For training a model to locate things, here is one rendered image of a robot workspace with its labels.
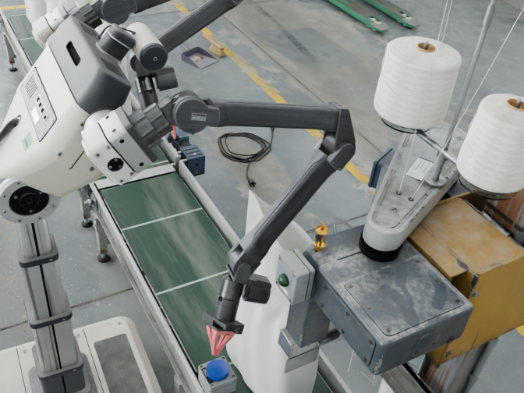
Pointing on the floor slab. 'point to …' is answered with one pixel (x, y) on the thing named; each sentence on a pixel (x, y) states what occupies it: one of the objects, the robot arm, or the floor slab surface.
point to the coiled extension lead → (246, 154)
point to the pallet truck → (375, 15)
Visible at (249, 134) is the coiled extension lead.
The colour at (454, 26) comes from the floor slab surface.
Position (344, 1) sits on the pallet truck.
